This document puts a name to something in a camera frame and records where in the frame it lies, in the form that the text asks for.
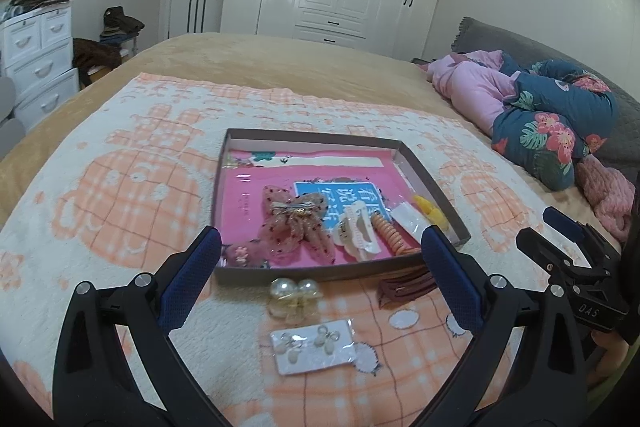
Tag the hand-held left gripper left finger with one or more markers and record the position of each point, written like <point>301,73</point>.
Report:
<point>192,279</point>

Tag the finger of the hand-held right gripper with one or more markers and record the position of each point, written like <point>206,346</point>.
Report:
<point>540,249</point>
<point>565,219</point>

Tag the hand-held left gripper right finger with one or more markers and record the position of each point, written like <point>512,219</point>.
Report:
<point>452,279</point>

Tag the shallow grey cardboard box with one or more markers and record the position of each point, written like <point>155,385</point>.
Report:
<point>230,272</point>

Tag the yellow hair clip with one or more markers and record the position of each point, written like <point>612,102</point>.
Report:
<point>432,209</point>

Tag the small white packet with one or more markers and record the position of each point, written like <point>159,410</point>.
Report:
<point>407,219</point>

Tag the white hair claw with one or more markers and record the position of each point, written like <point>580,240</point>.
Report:
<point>357,234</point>

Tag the sheer dotted bow hair clip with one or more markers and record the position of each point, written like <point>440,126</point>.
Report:
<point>295,227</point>

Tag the person's right hand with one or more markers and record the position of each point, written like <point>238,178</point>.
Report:
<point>607,352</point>

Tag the pink knitted cloth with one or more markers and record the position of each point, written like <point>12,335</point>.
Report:
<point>607,192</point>

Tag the maroon hair claw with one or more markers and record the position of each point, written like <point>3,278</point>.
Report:
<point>402,289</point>

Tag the pink book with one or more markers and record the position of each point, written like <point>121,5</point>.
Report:
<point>240,212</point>

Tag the blue floral quilt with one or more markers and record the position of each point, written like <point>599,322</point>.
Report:
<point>550,132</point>

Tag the orange and white blanket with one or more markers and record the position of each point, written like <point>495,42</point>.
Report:
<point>125,187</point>

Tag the white earring card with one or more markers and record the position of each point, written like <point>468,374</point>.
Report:
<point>315,349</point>

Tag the pink quilt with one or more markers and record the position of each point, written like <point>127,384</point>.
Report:
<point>470,92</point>

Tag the grey padded headboard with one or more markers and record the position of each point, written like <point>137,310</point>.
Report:
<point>485,34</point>

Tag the bed with mustard sheet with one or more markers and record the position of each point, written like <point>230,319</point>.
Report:
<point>300,67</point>

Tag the brown cloth heap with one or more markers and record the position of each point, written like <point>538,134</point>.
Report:
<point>95,57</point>

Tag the pile of folded clothes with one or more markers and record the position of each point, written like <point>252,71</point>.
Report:
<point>122,24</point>

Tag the white drawer cabinet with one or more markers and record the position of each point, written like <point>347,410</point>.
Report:
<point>37,57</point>

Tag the dark flat device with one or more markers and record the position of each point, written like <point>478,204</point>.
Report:
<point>42,0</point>

